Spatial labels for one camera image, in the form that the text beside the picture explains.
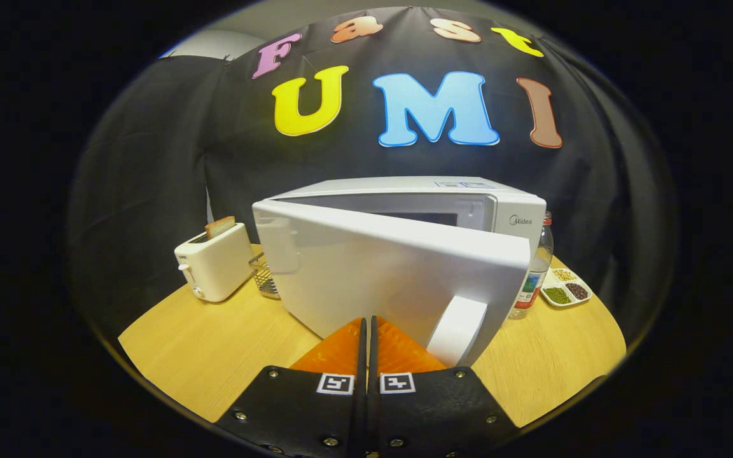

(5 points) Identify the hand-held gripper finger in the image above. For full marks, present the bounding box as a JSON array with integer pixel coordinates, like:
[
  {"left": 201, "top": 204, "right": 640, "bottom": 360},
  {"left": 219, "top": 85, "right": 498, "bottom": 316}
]
[
  {"left": 368, "top": 316, "right": 521, "bottom": 458},
  {"left": 214, "top": 316, "right": 368, "bottom": 458}
]

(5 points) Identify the white microwave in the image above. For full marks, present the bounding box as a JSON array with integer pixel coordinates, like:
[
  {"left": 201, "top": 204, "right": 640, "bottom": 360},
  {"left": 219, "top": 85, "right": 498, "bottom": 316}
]
[{"left": 252, "top": 176, "right": 547, "bottom": 368}]

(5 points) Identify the white toaster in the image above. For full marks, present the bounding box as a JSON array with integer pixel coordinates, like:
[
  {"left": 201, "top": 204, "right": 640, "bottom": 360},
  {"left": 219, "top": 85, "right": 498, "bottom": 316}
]
[{"left": 174, "top": 222, "right": 256, "bottom": 303}]

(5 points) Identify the clear plastic bottle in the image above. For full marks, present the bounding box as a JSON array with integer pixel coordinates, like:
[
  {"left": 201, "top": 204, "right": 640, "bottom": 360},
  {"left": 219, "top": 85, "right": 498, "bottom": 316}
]
[{"left": 509, "top": 211, "right": 555, "bottom": 320}]

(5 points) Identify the toast slice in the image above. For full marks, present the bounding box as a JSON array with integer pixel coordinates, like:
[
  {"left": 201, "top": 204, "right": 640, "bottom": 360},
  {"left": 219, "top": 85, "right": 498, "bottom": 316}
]
[{"left": 205, "top": 216, "right": 237, "bottom": 240}]

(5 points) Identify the white divided snack dish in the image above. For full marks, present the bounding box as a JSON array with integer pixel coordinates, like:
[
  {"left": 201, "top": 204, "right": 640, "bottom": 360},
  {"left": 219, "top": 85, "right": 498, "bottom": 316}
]
[{"left": 540, "top": 267, "right": 593, "bottom": 309}]

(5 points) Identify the wire mesh basket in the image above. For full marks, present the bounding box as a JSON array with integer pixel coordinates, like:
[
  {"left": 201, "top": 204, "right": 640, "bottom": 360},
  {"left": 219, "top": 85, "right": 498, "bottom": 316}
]
[{"left": 249, "top": 253, "right": 281, "bottom": 300}]

